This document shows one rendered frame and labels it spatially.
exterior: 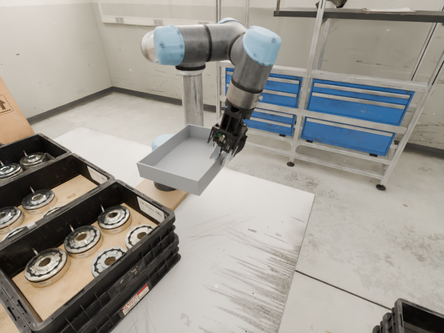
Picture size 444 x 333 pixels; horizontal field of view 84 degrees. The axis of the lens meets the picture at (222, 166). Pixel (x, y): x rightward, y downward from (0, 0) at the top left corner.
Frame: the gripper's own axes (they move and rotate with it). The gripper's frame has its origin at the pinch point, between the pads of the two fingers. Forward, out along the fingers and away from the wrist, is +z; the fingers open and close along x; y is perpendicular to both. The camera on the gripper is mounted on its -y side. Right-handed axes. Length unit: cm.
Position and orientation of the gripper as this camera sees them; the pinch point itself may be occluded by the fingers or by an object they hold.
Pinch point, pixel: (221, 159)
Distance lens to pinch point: 72.5
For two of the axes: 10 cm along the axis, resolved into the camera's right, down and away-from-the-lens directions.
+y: -3.8, 5.4, -7.5
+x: 8.8, 4.5, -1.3
